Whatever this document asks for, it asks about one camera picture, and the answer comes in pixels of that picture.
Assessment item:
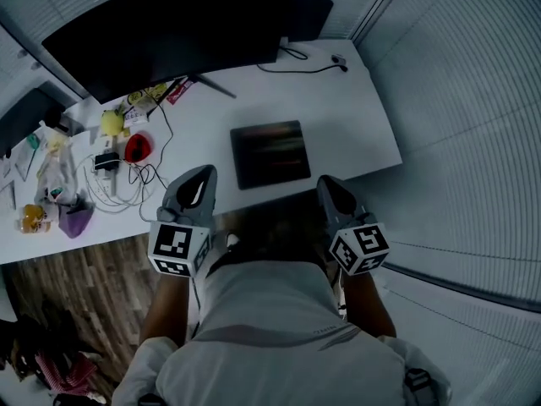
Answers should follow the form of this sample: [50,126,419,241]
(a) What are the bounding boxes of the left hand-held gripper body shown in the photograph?
[147,164,219,279]

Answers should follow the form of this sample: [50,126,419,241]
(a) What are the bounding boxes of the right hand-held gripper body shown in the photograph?
[316,174,391,277]

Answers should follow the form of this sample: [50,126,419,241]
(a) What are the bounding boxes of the person's left forearm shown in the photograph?
[140,268,200,347]

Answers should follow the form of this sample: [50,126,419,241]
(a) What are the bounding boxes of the person's right forearm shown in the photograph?
[341,270,398,340]

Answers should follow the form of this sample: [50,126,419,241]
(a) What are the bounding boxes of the white desk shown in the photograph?
[0,27,403,266]

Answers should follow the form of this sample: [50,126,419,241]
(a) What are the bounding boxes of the white power strip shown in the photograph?
[90,166,118,199]

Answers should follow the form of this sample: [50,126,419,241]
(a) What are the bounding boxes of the purple cloth pouch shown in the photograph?
[57,202,96,240]

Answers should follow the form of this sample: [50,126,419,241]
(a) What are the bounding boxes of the red round object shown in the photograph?
[124,131,155,163]

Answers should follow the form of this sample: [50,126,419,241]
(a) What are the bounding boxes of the black charger box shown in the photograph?
[93,151,122,172]

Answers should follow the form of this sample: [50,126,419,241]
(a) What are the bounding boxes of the person's white shirt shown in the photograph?
[111,260,454,406]

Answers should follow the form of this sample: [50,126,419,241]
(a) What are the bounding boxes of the white printed packet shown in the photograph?
[123,106,150,127]

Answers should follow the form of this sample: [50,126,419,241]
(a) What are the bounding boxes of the yellow plush toy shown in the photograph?
[100,107,127,136]

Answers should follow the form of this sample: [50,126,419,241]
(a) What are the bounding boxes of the clear plastic bag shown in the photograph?
[32,136,80,206]

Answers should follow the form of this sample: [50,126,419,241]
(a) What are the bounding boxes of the orange drink bottle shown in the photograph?
[14,203,52,234]

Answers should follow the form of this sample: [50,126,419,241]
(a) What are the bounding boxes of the red snack packet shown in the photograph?
[165,79,195,105]

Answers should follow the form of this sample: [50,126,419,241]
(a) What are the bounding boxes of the yellow snack packet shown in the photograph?
[128,82,169,106]

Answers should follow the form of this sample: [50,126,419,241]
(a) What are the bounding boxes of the black monitor stand leg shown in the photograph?
[185,73,238,101]

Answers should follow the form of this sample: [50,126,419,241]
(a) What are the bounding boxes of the red checked cloth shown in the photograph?
[34,350,99,393]

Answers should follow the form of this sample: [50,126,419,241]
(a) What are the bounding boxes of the stack of white papers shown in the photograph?
[0,146,36,211]

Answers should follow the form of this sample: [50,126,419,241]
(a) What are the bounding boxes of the dark grey box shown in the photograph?
[0,80,68,159]

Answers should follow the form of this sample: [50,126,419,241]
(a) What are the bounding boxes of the large black monitor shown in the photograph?
[41,0,297,106]

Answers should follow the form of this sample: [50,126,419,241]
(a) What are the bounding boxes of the small black screen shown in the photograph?
[289,0,335,44]

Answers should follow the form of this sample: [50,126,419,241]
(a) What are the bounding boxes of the bundle of white cables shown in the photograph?
[74,153,158,216]

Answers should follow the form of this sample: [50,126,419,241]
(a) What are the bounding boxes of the long black cable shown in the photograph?
[126,94,175,222]

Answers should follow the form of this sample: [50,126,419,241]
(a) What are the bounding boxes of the grey shoulder strap buckle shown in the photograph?
[404,367,437,406]

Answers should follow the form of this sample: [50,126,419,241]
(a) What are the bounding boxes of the thin black cable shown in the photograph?
[256,43,350,76]

